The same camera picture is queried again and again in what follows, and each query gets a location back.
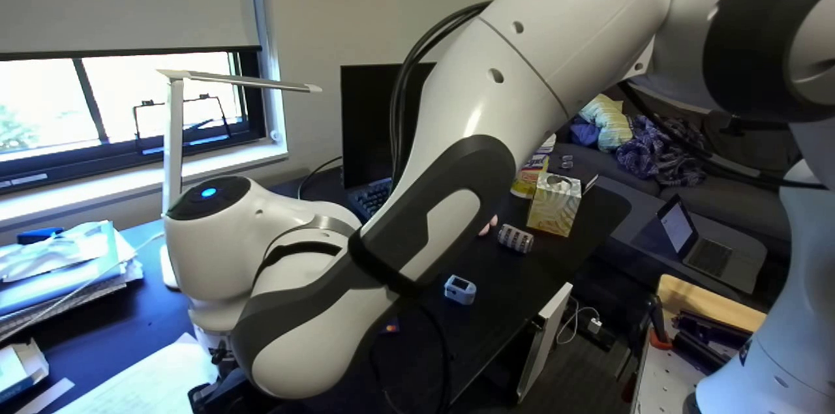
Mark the yellow green striped pillow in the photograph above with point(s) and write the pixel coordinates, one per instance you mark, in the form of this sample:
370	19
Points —
608	120

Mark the pink plush toy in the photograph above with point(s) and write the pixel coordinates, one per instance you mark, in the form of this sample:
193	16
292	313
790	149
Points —
488	226

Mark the small orange blue object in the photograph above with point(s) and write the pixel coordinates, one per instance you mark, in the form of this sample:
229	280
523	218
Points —
391	328

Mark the open laptop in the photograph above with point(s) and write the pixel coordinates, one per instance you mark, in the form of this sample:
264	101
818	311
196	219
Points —
708	248

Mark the window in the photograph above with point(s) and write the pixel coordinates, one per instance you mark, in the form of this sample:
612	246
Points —
45	114

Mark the small white blue device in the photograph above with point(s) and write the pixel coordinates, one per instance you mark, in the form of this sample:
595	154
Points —
460	289

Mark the white paper sheet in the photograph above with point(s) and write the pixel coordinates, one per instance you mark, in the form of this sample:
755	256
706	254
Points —
143	383

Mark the yellow wipes canister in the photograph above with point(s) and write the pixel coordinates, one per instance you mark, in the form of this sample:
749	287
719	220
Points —
530	174

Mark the black monitor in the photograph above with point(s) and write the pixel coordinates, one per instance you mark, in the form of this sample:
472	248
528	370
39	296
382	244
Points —
365	120

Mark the small white box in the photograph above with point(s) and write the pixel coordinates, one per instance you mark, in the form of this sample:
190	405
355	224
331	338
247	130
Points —
19	369

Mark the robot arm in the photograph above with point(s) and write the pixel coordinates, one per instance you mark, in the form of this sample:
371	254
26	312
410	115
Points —
535	55

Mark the purple patterned cloth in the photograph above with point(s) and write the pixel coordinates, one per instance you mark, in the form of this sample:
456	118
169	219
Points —
659	150

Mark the grey sofa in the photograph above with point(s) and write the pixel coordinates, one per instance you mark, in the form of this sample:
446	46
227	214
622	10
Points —
691	199

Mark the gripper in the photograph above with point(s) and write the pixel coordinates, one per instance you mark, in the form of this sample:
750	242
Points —
218	396

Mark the stack of papers and books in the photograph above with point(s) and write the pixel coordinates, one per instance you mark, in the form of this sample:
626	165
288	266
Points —
59	270

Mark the yellow patterned tissue box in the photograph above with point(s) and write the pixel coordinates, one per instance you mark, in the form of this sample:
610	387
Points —
554	205

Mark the orange clamp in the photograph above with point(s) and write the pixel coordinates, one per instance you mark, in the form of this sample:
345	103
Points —
657	336

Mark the striped cylindrical case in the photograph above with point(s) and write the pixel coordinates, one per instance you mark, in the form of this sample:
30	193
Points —
515	238

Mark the white desk lamp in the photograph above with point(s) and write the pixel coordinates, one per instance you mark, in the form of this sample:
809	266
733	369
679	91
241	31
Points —
173	140

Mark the black keyboard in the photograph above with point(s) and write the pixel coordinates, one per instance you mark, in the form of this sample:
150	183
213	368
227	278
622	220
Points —
373	197

